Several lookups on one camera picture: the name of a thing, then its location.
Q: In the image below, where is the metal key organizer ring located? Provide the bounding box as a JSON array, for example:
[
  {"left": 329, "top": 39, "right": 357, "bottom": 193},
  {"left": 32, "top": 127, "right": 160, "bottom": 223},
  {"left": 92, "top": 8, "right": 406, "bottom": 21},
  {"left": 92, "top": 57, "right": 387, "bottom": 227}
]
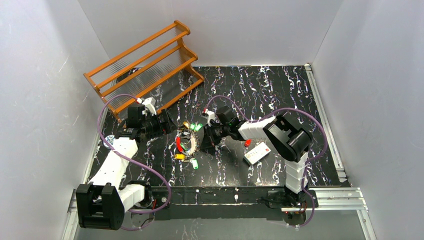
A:
[{"left": 173, "top": 121, "right": 205, "bottom": 170}]

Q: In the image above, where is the red tag key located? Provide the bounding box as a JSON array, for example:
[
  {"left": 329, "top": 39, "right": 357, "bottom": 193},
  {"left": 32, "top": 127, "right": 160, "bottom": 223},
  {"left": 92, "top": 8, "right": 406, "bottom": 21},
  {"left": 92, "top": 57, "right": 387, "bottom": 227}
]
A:
[{"left": 244, "top": 139, "right": 252, "bottom": 148}]

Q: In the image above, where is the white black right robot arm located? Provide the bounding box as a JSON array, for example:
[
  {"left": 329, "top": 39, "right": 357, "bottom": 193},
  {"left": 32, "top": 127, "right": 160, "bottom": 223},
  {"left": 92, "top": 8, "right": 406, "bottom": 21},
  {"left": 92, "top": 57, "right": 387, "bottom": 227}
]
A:
[{"left": 200, "top": 106, "right": 313, "bottom": 195}]

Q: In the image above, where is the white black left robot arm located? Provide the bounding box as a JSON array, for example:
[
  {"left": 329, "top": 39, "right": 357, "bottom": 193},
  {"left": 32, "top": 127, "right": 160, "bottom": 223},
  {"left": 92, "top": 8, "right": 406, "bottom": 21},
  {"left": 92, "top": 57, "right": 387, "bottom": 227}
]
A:
[{"left": 76, "top": 103, "right": 177, "bottom": 230}]

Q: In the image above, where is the white blue tape roll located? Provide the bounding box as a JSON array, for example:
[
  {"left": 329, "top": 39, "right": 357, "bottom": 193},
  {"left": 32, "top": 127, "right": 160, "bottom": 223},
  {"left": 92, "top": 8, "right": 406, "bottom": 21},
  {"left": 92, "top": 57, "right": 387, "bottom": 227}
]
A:
[{"left": 102, "top": 134, "right": 115, "bottom": 150}]

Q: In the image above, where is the white card box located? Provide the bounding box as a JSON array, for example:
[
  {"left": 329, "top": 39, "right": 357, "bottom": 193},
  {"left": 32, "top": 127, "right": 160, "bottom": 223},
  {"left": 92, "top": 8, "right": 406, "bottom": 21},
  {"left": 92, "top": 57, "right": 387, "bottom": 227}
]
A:
[{"left": 243, "top": 142, "right": 271, "bottom": 166}]

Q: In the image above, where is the orange wooden shelf rack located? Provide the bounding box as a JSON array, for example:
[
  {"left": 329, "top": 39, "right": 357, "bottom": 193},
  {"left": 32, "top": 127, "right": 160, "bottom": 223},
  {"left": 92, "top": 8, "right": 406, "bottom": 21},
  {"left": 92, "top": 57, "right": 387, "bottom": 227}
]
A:
[{"left": 84, "top": 20, "right": 205, "bottom": 122}]

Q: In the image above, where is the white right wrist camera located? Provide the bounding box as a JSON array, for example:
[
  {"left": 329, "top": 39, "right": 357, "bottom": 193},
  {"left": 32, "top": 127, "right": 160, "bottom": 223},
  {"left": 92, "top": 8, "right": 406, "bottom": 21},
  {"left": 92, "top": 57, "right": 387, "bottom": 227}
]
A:
[{"left": 201, "top": 109, "right": 216, "bottom": 126}]

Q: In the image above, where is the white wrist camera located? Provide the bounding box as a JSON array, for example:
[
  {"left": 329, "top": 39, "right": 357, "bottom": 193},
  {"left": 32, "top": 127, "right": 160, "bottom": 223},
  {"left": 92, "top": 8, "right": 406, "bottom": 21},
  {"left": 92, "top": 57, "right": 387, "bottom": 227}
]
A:
[
  {"left": 201, "top": 109, "right": 216, "bottom": 126},
  {"left": 141, "top": 97, "right": 157, "bottom": 116}
]

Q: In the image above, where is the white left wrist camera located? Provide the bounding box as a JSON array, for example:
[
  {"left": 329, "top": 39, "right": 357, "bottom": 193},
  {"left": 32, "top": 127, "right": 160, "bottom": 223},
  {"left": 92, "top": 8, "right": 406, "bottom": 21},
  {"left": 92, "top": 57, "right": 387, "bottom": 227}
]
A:
[{"left": 141, "top": 97, "right": 157, "bottom": 116}]

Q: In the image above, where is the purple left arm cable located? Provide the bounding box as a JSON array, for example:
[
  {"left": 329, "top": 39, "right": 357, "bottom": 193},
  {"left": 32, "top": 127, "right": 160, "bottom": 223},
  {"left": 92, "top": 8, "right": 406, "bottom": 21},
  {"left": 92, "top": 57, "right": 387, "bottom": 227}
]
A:
[{"left": 96, "top": 94, "right": 173, "bottom": 232}]

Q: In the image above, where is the aluminium front rail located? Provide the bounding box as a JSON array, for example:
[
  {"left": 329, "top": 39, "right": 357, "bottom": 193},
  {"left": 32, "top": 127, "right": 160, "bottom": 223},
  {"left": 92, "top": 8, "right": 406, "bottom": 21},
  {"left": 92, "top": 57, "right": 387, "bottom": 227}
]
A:
[{"left": 67, "top": 187, "right": 369, "bottom": 213}]

